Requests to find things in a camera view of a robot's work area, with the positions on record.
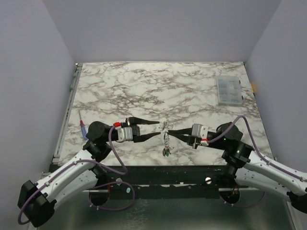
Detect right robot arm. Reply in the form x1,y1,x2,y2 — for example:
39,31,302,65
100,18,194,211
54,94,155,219
168,122,307,213

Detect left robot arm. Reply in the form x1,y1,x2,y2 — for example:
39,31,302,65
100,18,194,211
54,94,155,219
17,117,158,227

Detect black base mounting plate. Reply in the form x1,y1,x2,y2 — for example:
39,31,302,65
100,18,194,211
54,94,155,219
95,165,238,199

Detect red blue screwdriver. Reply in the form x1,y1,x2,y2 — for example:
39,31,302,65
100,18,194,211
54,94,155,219
78,110,88,141

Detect clear plastic screw organizer box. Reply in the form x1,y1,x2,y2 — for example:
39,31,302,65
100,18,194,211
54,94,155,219
216,76,243,106

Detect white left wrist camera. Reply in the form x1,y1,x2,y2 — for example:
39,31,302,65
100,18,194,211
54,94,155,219
113,122,133,142

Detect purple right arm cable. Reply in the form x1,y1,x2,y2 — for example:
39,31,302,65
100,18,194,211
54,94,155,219
207,115,307,208

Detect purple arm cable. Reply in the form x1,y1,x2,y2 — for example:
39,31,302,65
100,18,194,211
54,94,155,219
18,126,128,225
207,115,307,208

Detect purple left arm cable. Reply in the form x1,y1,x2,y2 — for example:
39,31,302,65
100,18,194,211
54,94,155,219
18,126,128,225

